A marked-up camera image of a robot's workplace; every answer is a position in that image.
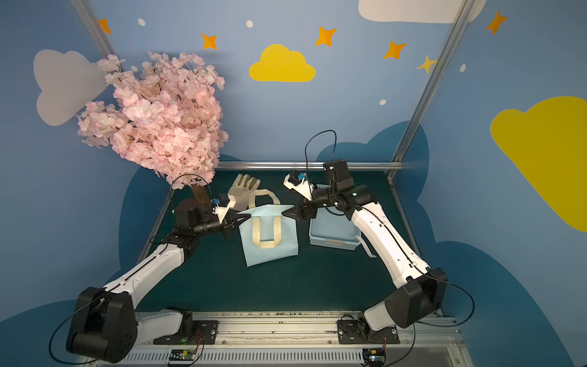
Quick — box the aluminium right corner post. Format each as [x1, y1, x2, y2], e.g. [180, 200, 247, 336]
[387, 0, 485, 185]

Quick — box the green circuit board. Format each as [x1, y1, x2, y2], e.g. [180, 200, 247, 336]
[362, 349, 386, 367]
[168, 349, 200, 364]

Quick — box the aluminium corner post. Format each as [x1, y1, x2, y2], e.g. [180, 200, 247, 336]
[387, 0, 485, 185]
[69, 0, 116, 57]

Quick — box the white strap beside basket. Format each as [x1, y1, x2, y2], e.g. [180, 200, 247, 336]
[355, 235, 378, 258]

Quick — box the right green circuit board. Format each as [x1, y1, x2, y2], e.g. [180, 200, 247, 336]
[362, 349, 386, 367]

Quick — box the left green circuit board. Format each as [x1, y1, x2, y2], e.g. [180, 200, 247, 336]
[168, 349, 200, 364]

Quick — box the light blue plastic basket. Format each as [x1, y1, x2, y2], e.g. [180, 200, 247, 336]
[309, 208, 361, 251]

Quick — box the white canvas work glove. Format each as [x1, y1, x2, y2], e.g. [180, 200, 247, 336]
[228, 174, 261, 212]

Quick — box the pink cherry blossom tree crown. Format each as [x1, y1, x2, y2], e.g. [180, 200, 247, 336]
[77, 53, 229, 190]

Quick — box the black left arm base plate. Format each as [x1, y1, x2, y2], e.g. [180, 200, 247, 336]
[153, 320, 219, 346]

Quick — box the aluminium frame rail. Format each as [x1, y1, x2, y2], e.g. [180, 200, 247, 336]
[216, 161, 403, 171]
[118, 311, 473, 366]

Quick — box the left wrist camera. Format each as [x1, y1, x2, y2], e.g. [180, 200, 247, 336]
[212, 194, 236, 223]

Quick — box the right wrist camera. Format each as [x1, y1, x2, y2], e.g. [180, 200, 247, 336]
[284, 171, 315, 200]

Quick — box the brown artificial tree trunk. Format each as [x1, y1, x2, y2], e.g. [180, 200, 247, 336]
[191, 184, 210, 204]

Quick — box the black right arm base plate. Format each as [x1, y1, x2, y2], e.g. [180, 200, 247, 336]
[336, 317, 400, 345]

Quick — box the aluminium back frame rail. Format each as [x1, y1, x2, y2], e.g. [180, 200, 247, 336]
[216, 161, 403, 171]

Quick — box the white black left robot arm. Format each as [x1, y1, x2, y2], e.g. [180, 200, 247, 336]
[66, 195, 250, 363]

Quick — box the light blue insulated delivery bag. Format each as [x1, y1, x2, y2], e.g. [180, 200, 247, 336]
[239, 190, 299, 267]

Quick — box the aluminium front frame rail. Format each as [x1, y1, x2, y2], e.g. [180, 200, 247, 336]
[118, 311, 473, 366]

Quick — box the aluminium left corner post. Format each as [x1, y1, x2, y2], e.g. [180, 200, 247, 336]
[69, 0, 116, 57]

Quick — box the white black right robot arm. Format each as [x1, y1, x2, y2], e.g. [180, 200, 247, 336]
[282, 160, 448, 331]

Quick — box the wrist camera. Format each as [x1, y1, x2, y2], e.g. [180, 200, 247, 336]
[284, 171, 315, 200]
[212, 194, 236, 223]

